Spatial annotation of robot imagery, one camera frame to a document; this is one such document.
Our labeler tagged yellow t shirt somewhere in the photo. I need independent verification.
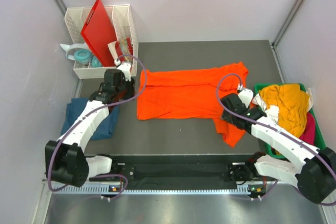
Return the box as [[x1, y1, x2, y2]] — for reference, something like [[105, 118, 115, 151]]
[[259, 83, 310, 137]]

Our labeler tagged red plastic board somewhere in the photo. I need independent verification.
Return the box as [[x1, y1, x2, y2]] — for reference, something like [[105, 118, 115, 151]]
[[80, 0, 117, 67]]

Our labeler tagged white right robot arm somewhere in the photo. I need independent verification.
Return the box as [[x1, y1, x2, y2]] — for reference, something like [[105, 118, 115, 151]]
[[218, 93, 335, 206]]

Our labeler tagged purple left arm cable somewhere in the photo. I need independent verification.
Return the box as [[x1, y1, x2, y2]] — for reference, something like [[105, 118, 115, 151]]
[[45, 54, 148, 200]]

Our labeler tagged magenta t shirt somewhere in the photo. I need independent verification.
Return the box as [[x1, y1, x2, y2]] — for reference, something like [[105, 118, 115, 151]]
[[299, 112, 316, 145]]

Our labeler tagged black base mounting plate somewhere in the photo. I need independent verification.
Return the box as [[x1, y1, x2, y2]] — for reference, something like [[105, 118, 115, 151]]
[[89, 154, 266, 190]]

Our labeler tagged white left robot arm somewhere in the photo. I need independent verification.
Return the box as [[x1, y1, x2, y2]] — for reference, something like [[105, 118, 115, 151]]
[[45, 66, 134, 187]]

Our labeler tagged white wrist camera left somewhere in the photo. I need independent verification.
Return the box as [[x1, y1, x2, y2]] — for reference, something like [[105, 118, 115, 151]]
[[114, 59, 132, 82]]

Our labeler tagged white perforated organizer basket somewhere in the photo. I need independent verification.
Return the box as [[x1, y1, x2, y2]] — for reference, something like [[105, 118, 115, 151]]
[[64, 4, 139, 79]]

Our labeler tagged orange t shirt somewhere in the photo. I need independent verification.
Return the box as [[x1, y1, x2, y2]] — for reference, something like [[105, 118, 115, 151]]
[[137, 62, 248, 147]]

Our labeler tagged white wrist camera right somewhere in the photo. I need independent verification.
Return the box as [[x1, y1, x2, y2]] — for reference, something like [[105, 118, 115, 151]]
[[237, 84, 254, 108]]

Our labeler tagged grey slotted cable duct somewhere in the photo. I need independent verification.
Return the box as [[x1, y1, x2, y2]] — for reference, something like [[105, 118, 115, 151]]
[[52, 183, 265, 196]]

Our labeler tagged folded blue t shirt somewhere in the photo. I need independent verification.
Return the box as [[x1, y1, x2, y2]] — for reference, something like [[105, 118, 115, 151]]
[[60, 98, 119, 141]]

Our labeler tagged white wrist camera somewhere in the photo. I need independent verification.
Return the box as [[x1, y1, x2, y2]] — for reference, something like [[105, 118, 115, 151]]
[[237, 84, 254, 108], [114, 59, 132, 82]]

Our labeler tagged red patterned booklet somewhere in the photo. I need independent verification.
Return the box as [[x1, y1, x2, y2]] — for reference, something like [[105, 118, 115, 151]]
[[108, 37, 134, 63]]

